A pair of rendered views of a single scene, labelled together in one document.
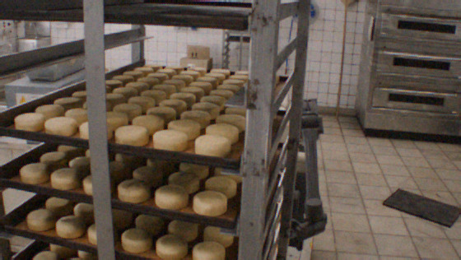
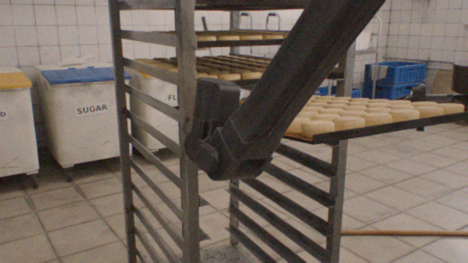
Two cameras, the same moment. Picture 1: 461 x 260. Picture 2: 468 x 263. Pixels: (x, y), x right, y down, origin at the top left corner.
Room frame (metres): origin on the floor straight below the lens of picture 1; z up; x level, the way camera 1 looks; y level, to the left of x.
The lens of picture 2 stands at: (1.88, -0.69, 1.10)
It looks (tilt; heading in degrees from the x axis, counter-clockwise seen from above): 16 degrees down; 139
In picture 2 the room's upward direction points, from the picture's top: straight up
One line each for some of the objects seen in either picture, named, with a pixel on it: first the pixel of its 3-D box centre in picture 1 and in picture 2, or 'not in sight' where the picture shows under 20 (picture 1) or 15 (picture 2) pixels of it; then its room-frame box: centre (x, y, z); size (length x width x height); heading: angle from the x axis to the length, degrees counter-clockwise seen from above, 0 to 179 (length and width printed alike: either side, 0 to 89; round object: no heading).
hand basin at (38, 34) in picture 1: (37, 36); not in sight; (6.65, 3.06, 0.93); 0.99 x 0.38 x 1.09; 83
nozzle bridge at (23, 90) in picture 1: (61, 99); not in sight; (2.63, 1.07, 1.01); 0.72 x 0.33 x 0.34; 175
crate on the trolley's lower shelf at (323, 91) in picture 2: not in sight; (330, 99); (-0.75, 2.97, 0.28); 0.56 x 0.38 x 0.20; 91
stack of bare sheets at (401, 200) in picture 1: (422, 206); not in sight; (3.34, -1.70, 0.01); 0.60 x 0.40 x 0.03; 50
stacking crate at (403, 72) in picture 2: not in sight; (395, 72); (-0.56, 3.91, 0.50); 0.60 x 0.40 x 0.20; 85
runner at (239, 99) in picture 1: (273, 58); not in sight; (0.84, -0.07, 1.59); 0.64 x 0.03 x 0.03; 167
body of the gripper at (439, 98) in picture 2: not in sight; (432, 106); (1.47, 0.26, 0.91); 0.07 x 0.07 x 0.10; 32
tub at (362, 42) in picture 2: not in sight; (345, 39); (-0.74, 3.15, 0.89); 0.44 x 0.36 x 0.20; 1
